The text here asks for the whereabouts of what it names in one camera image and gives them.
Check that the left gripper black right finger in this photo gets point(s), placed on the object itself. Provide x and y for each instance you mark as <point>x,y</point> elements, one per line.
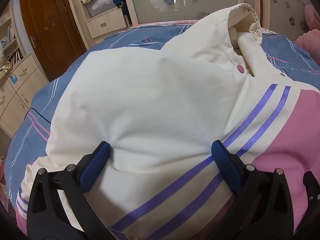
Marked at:
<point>262,208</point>

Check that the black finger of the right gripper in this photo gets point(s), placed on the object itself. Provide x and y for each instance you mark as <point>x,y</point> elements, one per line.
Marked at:
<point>312,190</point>

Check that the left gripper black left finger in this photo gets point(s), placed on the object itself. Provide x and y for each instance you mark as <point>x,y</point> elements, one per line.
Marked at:
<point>57,207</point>

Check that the white pink hooded jacket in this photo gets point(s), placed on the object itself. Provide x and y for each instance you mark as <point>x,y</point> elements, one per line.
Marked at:
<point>161,110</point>

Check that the beige drawer cabinet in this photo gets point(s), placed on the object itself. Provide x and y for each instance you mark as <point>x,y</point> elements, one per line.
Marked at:
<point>21,77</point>

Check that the pink pillow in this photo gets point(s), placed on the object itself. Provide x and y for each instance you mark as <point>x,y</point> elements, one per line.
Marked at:
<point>310,41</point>

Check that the brown wooden door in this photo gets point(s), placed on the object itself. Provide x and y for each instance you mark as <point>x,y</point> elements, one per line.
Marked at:
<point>53,34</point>

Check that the beige wardrobe with glass doors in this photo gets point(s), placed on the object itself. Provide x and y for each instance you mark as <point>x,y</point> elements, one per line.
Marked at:
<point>282,16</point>

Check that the clear plastic storage box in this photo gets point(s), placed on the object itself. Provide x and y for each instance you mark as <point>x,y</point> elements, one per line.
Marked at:
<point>96,7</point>

